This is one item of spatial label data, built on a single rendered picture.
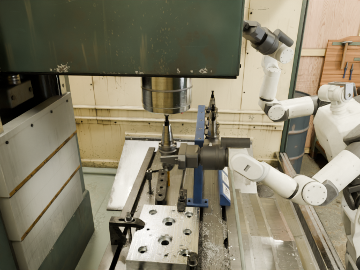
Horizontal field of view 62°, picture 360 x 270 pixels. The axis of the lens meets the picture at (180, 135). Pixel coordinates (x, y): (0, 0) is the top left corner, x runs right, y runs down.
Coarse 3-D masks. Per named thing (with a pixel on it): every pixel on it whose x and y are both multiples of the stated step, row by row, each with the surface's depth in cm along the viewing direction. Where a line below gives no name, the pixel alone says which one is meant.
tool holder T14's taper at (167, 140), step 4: (164, 128) 96; (168, 128) 96; (164, 132) 97; (168, 132) 97; (164, 136) 97; (168, 136) 97; (172, 136) 98; (164, 140) 98; (168, 140) 97; (172, 140) 98; (164, 144) 98; (168, 144) 98; (172, 144) 99
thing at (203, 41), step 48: (0, 0) 74; (48, 0) 73; (96, 0) 72; (144, 0) 71; (192, 0) 70; (240, 0) 70; (0, 48) 79; (48, 48) 78; (96, 48) 77; (144, 48) 76; (192, 48) 75; (240, 48) 74
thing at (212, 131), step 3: (210, 120) 126; (210, 123) 126; (213, 123) 126; (210, 126) 126; (213, 126) 126; (216, 126) 127; (210, 129) 127; (213, 129) 126; (216, 129) 127; (207, 132) 129; (210, 132) 127; (213, 132) 127; (216, 132) 127; (210, 135) 127; (213, 135) 127; (216, 135) 128
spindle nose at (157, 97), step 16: (144, 80) 86; (160, 80) 84; (176, 80) 84; (192, 80) 90; (144, 96) 89; (160, 96) 85; (176, 96) 86; (192, 96) 93; (160, 112) 88; (176, 112) 88
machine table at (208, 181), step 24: (144, 168) 167; (144, 192) 146; (168, 192) 146; (192, 192) 146; (216, 192) 146; (120, 216) 129; (216, 216) 129; (216, 240) 116; (240, 240) 121; (120, 264) 106; (240, 264) 106
